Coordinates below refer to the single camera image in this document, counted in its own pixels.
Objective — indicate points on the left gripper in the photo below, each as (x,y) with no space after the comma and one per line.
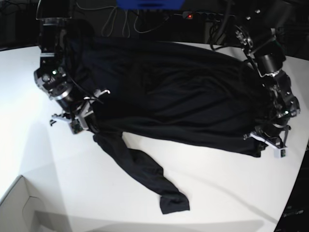
(274,129)

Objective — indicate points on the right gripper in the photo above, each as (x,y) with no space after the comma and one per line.
(69,101)

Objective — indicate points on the black t-shirt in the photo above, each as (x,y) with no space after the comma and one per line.
(168,91)

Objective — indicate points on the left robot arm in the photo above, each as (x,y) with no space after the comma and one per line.
(255,24)

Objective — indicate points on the blue box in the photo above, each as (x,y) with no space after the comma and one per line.
(150,4)

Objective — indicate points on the white cardboard box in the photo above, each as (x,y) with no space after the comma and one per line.
(21,212)

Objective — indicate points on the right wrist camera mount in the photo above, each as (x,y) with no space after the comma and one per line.
(81,119)

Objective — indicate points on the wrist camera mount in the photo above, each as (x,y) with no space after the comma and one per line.
(81,119)
(277,144)

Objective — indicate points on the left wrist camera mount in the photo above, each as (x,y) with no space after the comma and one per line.
(277,144)

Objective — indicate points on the white power strip red switch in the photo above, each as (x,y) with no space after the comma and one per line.
(205,16)

